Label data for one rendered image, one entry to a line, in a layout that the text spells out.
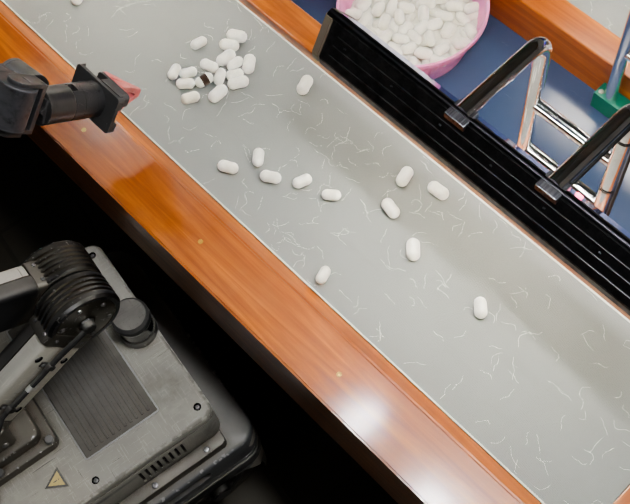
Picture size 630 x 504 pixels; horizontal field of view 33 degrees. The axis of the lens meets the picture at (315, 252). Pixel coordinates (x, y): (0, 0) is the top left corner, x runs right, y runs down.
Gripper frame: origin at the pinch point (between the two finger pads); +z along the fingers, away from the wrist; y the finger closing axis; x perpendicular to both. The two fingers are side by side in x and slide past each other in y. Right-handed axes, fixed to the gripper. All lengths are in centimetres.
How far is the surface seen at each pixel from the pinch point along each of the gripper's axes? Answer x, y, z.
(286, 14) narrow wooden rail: -13.6, -1.2, 29.6
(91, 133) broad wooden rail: 11.9, 5.2, -0.4
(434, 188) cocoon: -8, -44, 24
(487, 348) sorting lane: 2, -67, 15
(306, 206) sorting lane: 3.3, -30.1, 13.5
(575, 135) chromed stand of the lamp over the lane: -31, -59, 19
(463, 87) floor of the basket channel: -16, -30, 46
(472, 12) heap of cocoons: -27, -23, 50
